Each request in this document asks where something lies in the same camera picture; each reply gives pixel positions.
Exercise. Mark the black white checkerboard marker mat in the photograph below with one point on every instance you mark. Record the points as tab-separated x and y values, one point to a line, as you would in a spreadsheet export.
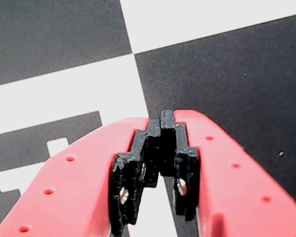
212	86

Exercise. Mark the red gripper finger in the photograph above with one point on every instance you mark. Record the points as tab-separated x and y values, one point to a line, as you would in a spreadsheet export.
71	192
232	192

